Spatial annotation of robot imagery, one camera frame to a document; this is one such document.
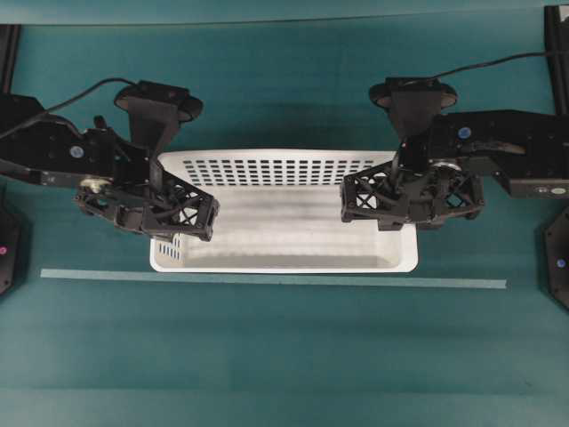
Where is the black camera cable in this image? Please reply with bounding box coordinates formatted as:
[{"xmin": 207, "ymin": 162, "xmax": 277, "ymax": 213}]
[
  {"xmin": 429, "ymin": 51, "xmax": 569, "ymax": 81},
  {"xmin": 0, "ymin": 77, "xmax": 139, "ymax": 139}
]

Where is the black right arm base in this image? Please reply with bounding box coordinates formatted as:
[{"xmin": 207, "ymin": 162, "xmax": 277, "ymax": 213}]
[{"xmin": 540, "ymin": 211, "xmax": 568, "ymax": 312}]

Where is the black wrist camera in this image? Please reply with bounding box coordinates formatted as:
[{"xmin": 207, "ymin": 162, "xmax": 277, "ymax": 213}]
[
  {"xmin": 368, "ymin": 77, "xmax": 458, "ymax": 140},
  {"xmin": 114, "ymin": 81, "xmax": 204, "ymax": 157}
]

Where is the black left frame rail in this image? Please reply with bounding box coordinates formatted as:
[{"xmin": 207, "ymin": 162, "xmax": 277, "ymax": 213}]
[{"xmin": 0, "ymin": 24, "xmax": 22, "ymax": 93}]

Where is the black left camera cable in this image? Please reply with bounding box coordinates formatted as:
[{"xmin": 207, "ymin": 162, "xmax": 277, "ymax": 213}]
[{"xmin": 0, "ymin": 77, "xmax": 139, "ymax": 139}]

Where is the light green tape strip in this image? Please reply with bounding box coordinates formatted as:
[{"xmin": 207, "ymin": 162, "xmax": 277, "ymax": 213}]
[{"xmin": 39, "ymin": 269, "xmax": 507, "ymax": 290}]

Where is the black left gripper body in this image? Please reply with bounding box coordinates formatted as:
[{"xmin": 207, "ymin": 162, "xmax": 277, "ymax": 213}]
[{"xmin": 75, "ymin": 127, "xmax": 220, "ymax": 242}]

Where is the black frame rail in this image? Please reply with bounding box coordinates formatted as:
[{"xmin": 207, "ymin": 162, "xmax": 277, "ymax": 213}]
[
  {"xmin": 0, "ymin": 24, "xmax": 22, "ymax": 93},
  {"xmin": 544, "ymin": 4, "xmax": 568, "ymax": 116}
]

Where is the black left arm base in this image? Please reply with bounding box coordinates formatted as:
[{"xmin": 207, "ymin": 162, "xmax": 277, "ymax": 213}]
[{"xmin": 0, "ymin": 198, "xmax": 21, "ymax": 294}]

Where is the black right frame rail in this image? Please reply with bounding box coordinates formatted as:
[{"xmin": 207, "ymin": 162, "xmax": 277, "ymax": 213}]
[{"xmin": 544, "ymin": 4, "xmax": 568, "ymax": 116}]

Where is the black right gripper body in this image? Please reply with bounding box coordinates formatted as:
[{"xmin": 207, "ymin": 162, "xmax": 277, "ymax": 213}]
[{"xmin": 341, "ymin": 140, "xmax": 485, "ymax": 231}]

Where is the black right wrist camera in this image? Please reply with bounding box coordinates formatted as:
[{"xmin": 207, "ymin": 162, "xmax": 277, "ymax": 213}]
[{"xmin": 368, "ymin": 77, "xmax": 458, "ymax": 140}]

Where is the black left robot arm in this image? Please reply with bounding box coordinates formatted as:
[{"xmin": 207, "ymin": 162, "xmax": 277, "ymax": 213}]
[{"xmin": 1, "ymin": 93, "xmax": 219, "ymax": 241}]

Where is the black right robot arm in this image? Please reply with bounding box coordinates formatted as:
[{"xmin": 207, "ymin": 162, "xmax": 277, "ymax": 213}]
[{"xmin": 341, "ymin": 110, "xmax": 568, "ymax": 231}]

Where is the white perforated plastic basket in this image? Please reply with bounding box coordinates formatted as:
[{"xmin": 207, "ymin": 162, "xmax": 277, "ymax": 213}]
[{"xmin": 149, "ymin": 149, "xmax": 419, "ymax": 274}]

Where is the black right camera cable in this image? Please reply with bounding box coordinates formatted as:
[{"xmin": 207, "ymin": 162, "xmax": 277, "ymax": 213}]
[{"xmin": 429, "ymin": 51, "xmax": 569, "ymax": 81}]

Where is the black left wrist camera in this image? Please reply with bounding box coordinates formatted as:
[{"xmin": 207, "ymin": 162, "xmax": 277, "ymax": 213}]
[{"xmin": 114, "ymin": 81, "xmax": 204, "ymax": 157}]

